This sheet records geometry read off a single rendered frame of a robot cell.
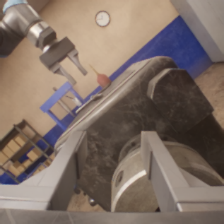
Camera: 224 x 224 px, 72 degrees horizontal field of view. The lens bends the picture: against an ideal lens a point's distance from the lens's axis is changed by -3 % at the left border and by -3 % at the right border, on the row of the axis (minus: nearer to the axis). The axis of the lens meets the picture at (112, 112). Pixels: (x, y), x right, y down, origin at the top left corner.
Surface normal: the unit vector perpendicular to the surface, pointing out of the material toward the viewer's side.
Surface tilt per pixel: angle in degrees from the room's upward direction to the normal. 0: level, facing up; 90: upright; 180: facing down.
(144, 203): 90
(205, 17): 90
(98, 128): 90
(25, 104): 90
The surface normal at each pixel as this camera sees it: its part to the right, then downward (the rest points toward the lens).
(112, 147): -0.02, 0.26
